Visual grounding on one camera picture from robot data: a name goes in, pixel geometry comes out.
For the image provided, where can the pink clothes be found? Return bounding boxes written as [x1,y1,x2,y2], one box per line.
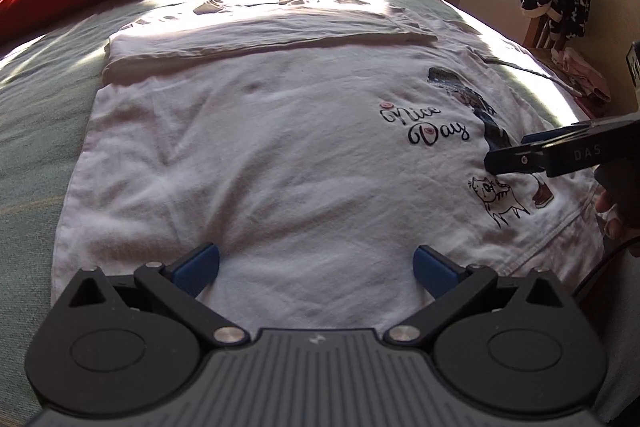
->
[550,47,612,106]

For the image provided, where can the white printed t-shirt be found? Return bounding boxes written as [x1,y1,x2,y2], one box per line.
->
[50,0,609,339]

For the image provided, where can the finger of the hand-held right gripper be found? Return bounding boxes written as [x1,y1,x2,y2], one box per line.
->
[520,117,640,147]
[484,143,549,178]

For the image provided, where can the grey braided cord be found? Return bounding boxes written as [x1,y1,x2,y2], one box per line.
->
[487,56,584,97]

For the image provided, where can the green plaid blanket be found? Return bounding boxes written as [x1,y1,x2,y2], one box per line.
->
[0,0,609,410]

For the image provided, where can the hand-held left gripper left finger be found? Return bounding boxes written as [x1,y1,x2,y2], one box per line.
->
[69,243,249,349]

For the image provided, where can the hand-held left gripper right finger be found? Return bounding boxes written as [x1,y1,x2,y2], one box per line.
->
[384,244,572,349]

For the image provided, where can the person's right hand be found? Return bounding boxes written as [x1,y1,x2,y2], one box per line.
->
[595,189,640,259]

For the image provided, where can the black cable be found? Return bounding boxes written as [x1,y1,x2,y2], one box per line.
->
[570,242,637,304]

